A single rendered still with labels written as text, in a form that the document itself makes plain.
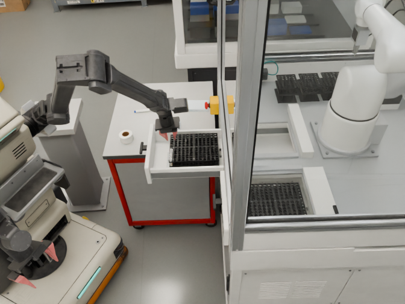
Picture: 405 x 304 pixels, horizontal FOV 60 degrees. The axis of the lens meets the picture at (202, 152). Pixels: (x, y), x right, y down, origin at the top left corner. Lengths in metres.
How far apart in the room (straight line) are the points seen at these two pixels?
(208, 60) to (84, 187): 1.17
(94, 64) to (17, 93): 2.97
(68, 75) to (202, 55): 1.34
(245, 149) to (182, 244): 1.56
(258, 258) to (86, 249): 1.12
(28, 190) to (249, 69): 0.98
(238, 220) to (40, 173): 0.79
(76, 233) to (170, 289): 0.64
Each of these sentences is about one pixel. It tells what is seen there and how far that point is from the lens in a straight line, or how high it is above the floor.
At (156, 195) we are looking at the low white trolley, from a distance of 2.08.
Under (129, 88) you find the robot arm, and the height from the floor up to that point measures 1.40.
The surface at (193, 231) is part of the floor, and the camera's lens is 2.39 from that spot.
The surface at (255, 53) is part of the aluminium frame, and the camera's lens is 0.69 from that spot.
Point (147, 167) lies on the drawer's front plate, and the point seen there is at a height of 0.93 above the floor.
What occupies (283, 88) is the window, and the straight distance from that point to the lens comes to 0.77.
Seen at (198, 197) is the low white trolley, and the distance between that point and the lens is 2.09.
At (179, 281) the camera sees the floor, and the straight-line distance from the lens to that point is 2.24.
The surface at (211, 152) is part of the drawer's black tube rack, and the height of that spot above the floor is 0.90.
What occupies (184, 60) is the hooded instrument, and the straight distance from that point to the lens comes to 2.27.
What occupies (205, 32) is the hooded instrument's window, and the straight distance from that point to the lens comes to 2.20.
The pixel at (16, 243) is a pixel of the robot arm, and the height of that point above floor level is 1.20.
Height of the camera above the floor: 2.04
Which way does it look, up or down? 46 degrees down
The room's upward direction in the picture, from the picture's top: 3 degrees counter-clockwise
